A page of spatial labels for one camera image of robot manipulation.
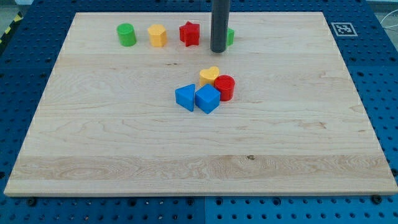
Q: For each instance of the blue triangle block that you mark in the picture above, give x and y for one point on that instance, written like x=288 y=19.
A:
x=185 y=96

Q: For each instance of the blue cube block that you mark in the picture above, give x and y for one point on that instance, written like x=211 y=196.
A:
x=207 y=98

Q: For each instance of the yellow heart block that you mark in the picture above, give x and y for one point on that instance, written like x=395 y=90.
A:
x=208 y=76

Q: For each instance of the red star block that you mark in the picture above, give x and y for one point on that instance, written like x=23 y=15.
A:
x=190 y=34

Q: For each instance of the green cylinder block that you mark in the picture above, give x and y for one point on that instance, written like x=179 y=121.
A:
x=126 y=34

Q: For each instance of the yellow hexagon block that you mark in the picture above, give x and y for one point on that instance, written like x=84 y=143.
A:
x=157 y=35

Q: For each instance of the white fiducial marker tag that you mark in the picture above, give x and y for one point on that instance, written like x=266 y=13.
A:
x=344 y=29

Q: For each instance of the green star block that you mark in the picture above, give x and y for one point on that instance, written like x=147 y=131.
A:
x=230 y=37

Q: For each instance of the red cylinder block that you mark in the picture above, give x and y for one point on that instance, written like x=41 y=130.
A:
x=225 y=84

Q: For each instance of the yellow black hazard tape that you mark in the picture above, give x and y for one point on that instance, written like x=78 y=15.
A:
x=10 y=30

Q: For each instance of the light wooden board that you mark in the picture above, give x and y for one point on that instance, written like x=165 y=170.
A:
x=108 y=125

